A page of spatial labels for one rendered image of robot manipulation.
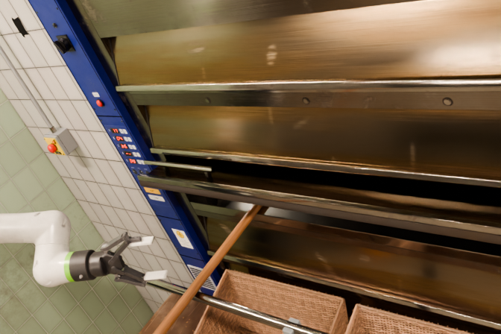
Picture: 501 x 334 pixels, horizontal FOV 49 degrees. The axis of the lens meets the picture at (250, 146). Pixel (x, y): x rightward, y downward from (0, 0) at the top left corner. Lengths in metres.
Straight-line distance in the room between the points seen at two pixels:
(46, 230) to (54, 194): 1.04
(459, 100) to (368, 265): 0.74
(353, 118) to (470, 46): 0.39
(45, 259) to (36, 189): 1.03
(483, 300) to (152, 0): 1.24
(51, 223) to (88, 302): 1.32
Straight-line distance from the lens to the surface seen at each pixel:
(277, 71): 1.42
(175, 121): 1.87
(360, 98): 1.36
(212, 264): 1.78
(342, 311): 2.00
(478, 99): 1.25
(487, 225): 1.28
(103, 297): 3.14
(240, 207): 1.99
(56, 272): 1.79
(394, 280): 1.80
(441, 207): 1.38
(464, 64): 1.20
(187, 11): 1.53
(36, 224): 1.82
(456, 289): 1.73
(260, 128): 1.62
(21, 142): 2.74
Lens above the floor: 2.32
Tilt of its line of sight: 29 degrees down
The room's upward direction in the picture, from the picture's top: 24 degrees counter-clockwise
